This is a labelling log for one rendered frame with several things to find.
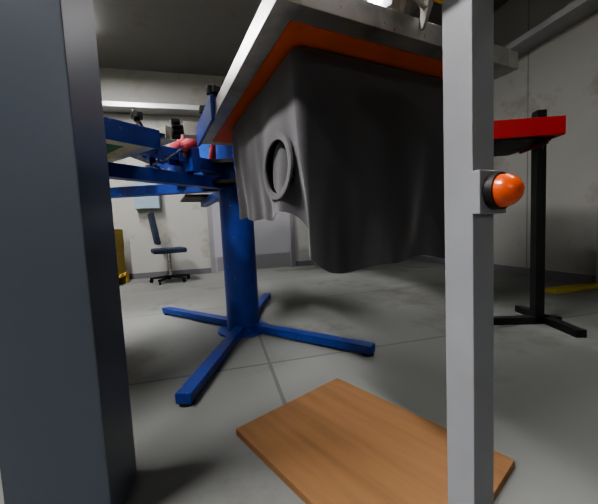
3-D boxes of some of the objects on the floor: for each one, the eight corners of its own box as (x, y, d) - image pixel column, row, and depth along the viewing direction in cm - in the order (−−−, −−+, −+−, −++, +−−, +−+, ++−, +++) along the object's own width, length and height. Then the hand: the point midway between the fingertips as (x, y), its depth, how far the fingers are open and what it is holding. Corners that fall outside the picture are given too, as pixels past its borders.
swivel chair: (193, 277, 437) (189, 212, 430) (187, 283, 387) (181, 209, 380) (153, 280, 428) (148, 213, 421) (141, 286, 378) (135, 211, 371)
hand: (415, 30), depth 58 cm, fingers closed on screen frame, 4 cm apart
